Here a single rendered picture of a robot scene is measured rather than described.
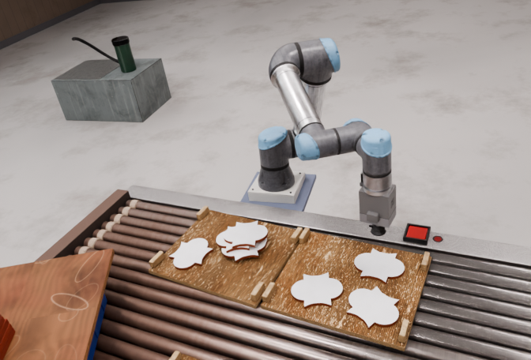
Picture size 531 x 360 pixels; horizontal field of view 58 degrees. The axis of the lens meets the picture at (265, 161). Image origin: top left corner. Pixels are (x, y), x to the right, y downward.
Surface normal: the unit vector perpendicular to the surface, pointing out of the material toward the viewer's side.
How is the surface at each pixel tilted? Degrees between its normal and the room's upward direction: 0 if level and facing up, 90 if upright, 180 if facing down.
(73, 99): 90
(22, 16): 90
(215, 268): 0
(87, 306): 0
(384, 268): 0
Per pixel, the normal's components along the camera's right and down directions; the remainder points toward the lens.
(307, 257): -0.14, -0.85
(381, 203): -0.51, 0.50
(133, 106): -0.32, 0.52
